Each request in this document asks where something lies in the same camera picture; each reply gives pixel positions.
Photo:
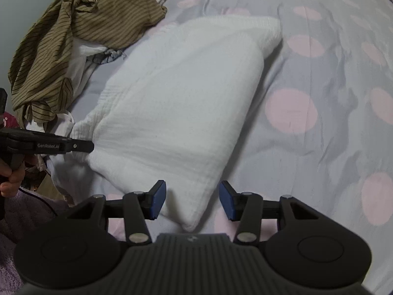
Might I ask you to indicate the person's left hand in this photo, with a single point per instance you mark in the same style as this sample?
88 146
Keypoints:
9 187

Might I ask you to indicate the brown striped garment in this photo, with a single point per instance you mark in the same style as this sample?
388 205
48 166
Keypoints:
107 12

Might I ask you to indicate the purple fluffy rug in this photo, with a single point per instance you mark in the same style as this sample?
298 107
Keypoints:
18 221

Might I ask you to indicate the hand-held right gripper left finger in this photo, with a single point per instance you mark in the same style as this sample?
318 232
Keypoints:
158 201

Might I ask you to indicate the white crinkle shirt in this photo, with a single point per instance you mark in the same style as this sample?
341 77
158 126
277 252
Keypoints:
178 98

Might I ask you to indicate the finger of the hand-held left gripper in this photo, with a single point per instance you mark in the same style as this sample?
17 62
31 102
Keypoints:
81 146

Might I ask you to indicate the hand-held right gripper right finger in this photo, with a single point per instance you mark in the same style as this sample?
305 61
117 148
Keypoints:
227 202

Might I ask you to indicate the white thin garment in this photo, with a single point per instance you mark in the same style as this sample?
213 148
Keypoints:
83 58

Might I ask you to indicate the grey patterned cloth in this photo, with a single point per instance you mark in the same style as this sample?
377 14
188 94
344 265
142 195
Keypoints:
109 55

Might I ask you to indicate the pink bear print bag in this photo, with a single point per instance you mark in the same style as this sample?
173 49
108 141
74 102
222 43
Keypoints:
7 120

